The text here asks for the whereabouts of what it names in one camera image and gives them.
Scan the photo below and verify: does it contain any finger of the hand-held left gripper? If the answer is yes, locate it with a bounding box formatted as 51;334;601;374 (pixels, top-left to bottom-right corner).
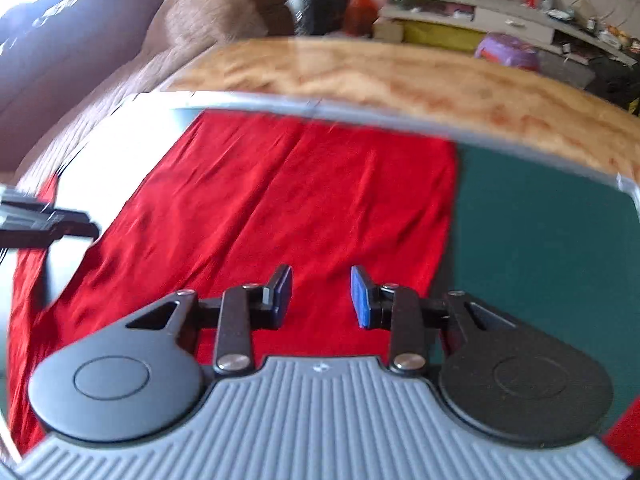
0;186;101;251

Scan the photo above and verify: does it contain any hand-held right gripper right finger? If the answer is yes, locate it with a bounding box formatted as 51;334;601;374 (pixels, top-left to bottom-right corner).
350;264;516;376

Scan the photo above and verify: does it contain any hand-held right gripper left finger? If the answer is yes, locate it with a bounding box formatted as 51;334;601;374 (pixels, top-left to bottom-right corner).
125;264;294;376

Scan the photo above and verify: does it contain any red cloth garment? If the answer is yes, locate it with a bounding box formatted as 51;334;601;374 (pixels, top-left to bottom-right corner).
7;110;460;457

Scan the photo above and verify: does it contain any brown sofa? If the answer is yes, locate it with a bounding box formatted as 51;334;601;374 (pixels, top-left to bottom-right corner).
0;0;236;186

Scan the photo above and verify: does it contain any wood-pattern coffee table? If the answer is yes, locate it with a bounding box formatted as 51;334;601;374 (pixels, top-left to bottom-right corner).
169;36;640;185

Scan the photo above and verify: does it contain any dark cloth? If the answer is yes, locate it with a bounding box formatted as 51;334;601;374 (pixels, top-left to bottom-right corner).
0;0;112;48

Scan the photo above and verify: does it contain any tan fuzzy cushion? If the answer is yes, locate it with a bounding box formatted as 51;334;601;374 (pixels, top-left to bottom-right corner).
150;0;269;63

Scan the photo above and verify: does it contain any yellow box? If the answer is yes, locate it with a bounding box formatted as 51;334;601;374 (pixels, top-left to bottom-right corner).
402;20;487;54

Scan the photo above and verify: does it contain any black bag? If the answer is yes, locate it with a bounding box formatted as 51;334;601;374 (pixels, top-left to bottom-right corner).
299;0;352;37

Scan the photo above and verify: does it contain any purple bag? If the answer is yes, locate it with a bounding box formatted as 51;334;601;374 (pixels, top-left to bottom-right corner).
474;32;544;72

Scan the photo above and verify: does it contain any red plastic bag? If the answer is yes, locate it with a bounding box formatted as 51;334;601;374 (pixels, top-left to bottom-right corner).
344;0;382;37

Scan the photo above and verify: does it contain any dark brown cushion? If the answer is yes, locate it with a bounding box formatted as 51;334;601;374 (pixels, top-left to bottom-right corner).
192;0;297;37

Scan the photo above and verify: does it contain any white low cabinet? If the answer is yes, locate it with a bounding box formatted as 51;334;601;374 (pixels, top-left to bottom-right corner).
379;0;640;92

